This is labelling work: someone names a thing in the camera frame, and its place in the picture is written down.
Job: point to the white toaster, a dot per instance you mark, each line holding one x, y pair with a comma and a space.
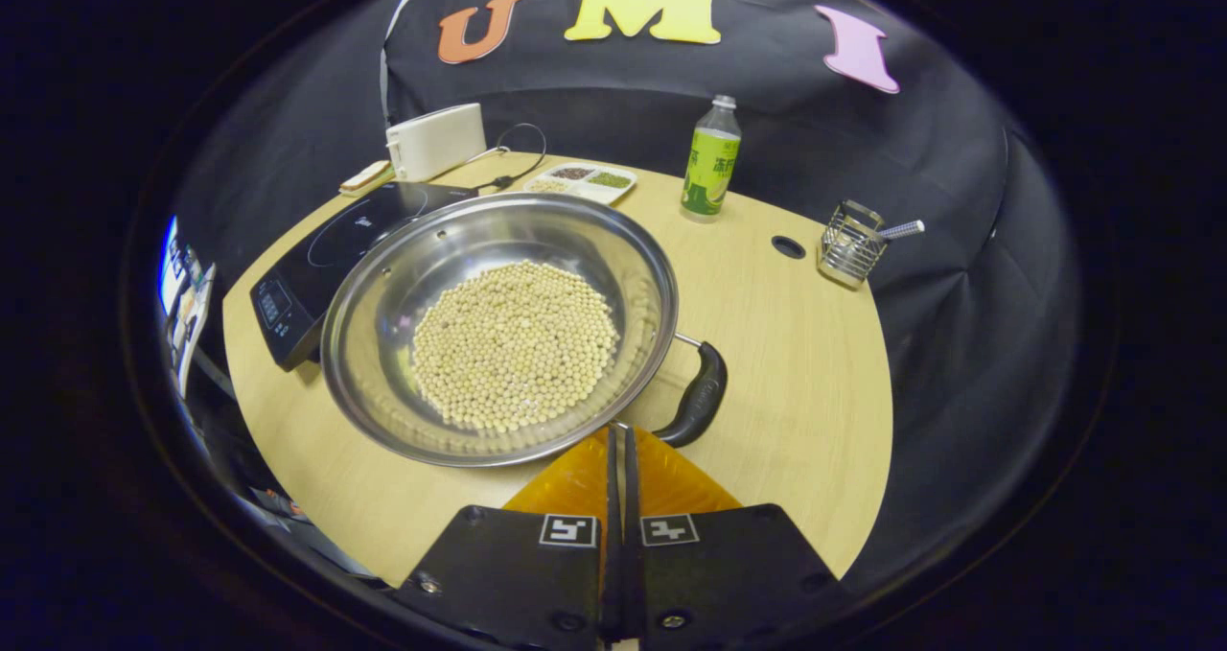
436, 141

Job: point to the pile of soybeans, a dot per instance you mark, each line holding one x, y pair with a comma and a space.
518, 344

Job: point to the black backdrop cloth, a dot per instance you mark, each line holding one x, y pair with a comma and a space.
863, 152

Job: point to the green label drink bottle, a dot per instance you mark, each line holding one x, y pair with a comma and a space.
711, 172

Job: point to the black induction cooktop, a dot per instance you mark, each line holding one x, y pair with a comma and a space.
307, 287

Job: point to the white divided bean tray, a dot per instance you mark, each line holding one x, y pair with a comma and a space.
580, 192

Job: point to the stainless steel pot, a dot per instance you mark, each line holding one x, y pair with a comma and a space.
383, 344

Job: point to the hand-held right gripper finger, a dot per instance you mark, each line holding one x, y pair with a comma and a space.
611, 574
631, 574

